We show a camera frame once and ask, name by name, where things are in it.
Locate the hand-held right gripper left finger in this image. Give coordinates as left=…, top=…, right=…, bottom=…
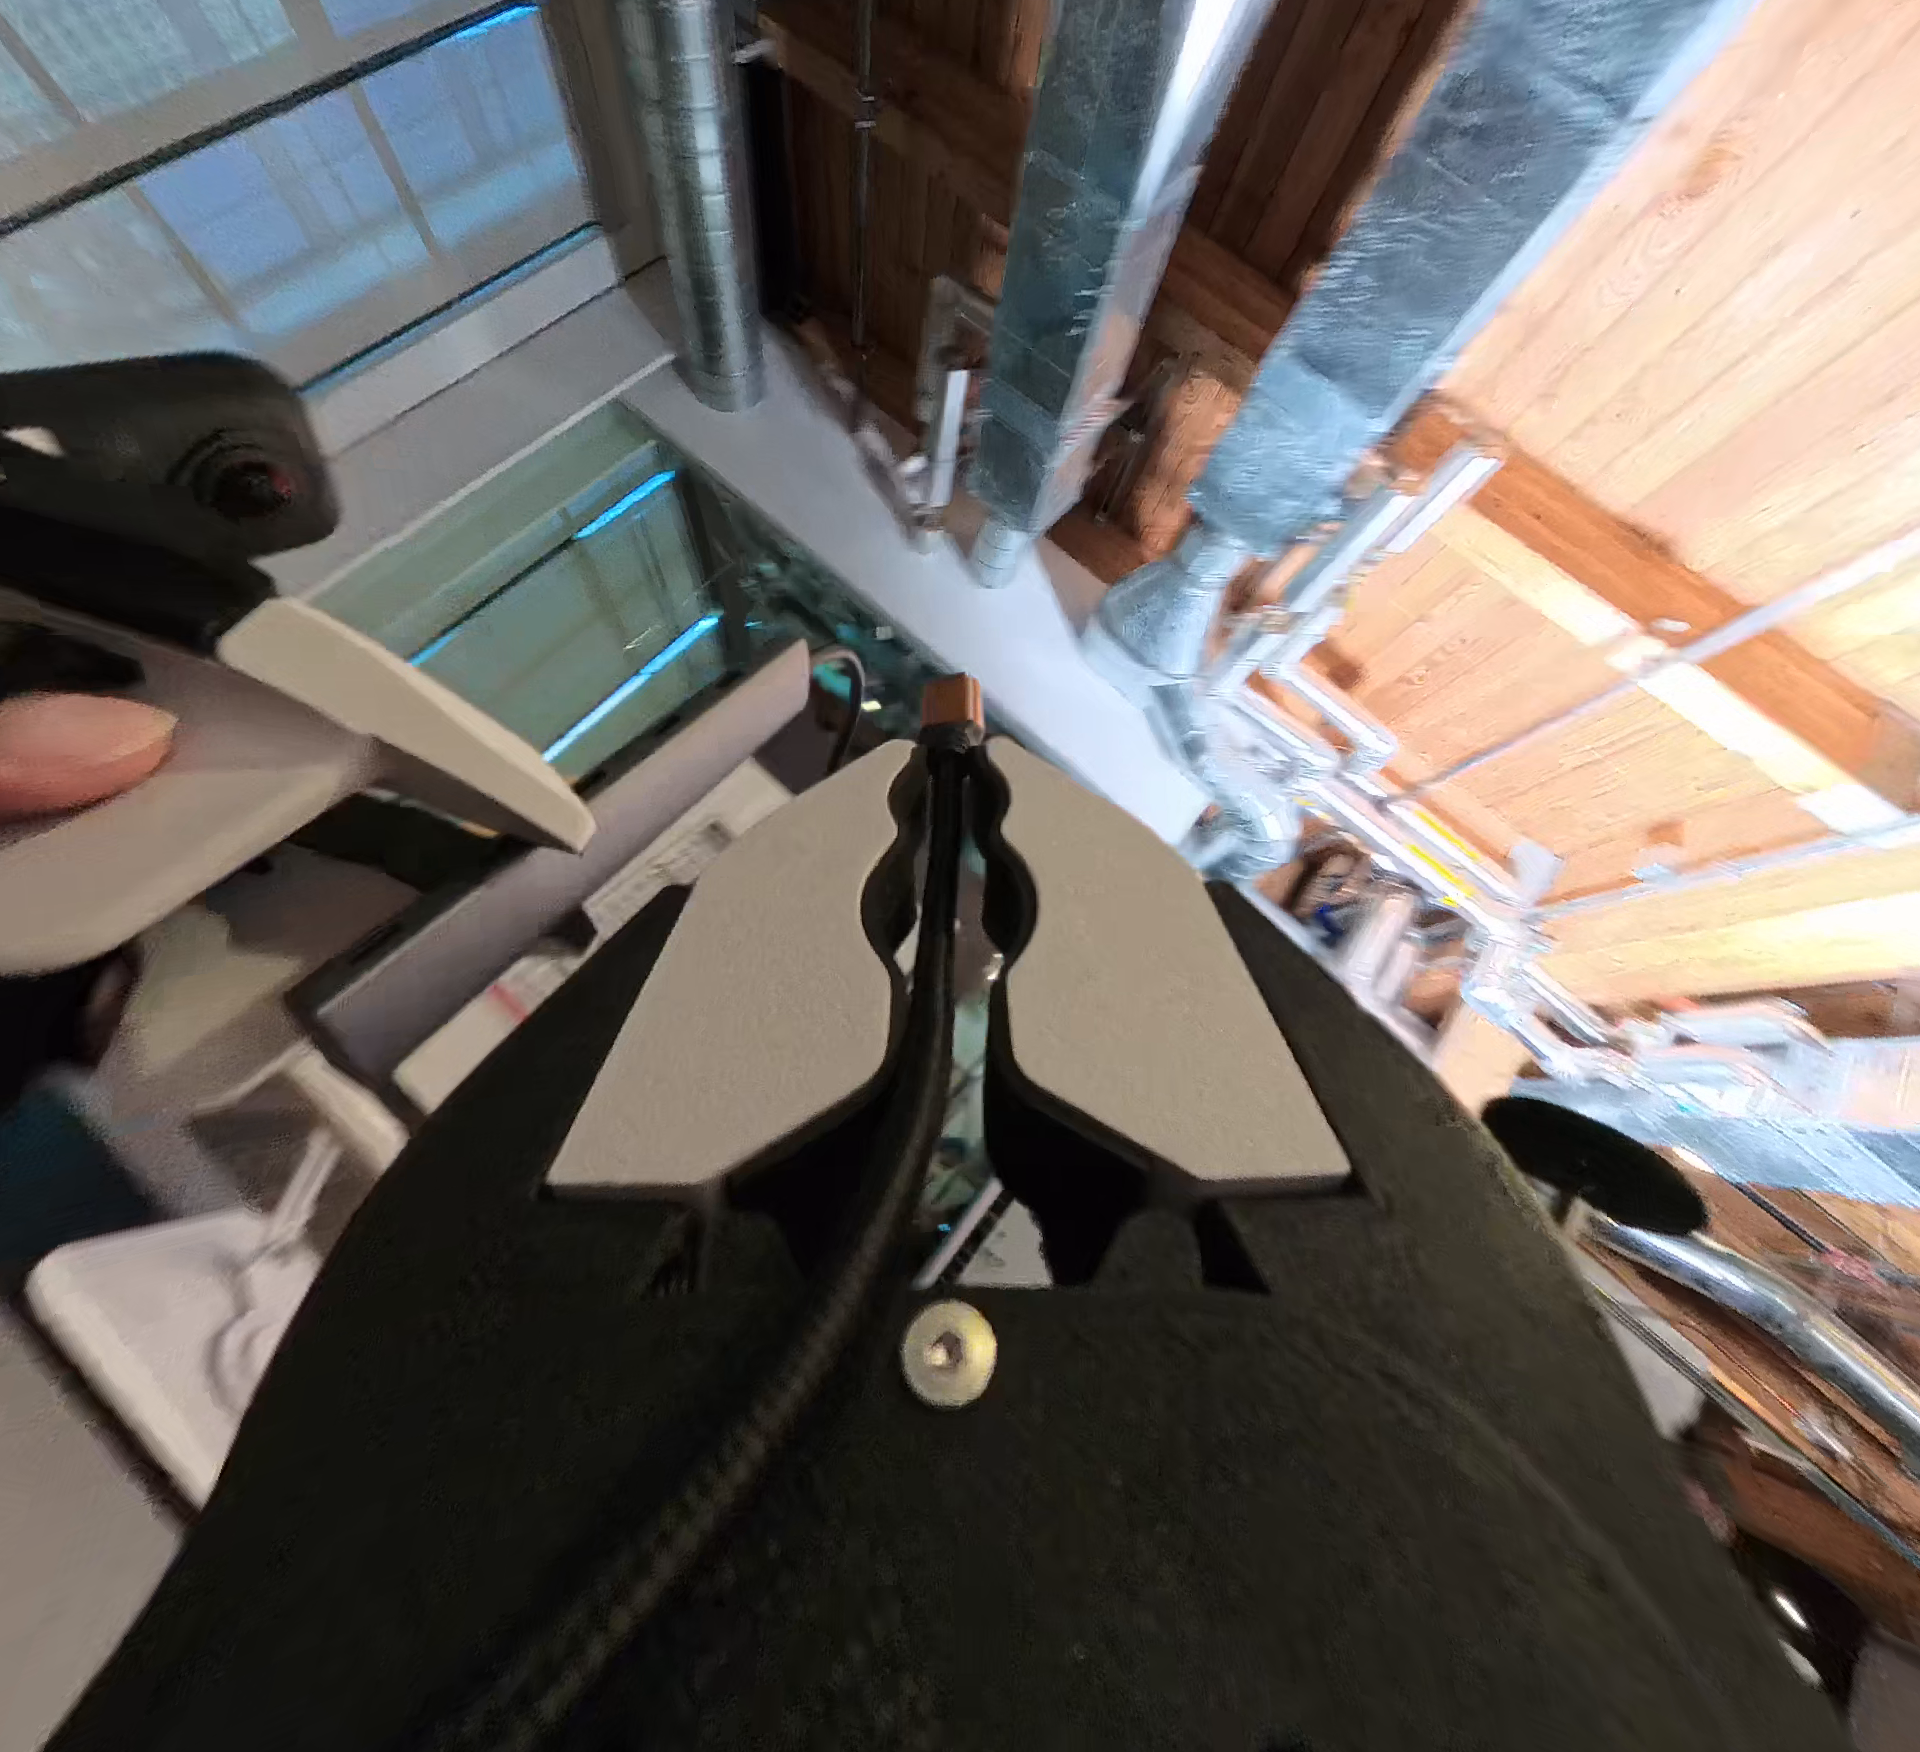
left=546, top=737, right=940, bottom=1221

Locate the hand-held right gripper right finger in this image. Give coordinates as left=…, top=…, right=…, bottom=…
left=972, top=737, right=1355, bottom=1236

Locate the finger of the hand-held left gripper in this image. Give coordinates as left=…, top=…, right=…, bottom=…
left=218, top=594, right=600, bottom=858

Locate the black braided usb-c cable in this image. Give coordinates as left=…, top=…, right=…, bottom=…
left=419, top=675, right=987, bottom=1752

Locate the cardboard box with label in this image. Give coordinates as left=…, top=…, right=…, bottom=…
left=285, top=640, right=820, bottom=1126

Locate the person's left hand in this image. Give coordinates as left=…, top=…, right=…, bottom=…
left=0, top=697, right=180, bottom=819

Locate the glass partition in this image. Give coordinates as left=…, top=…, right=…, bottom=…
left=315, top=402, right=728, bottom=771

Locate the black round disc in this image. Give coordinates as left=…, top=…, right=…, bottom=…
left=1482, top=1096, right=1706, bottom=1241

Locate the silver metal pipe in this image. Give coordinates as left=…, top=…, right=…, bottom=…
left=897, top=274, right=985, bottom=530

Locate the white stand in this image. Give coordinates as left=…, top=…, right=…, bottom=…
left=27, top=1016, right=413, bottom=1507

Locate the chrome pipe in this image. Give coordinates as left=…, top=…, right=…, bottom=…
left=1575, top=1203, right=1920, bottom=1461

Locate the round silver duct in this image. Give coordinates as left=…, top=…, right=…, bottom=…
left=594, top=0, right=771, bottom=414

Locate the rectangular silver air duct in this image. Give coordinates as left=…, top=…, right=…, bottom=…
left=965, top=0, right=1329, bottom=588

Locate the large foil-wrapped duct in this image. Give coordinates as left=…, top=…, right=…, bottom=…
left=1088, top=0, right=1824, bottom=690

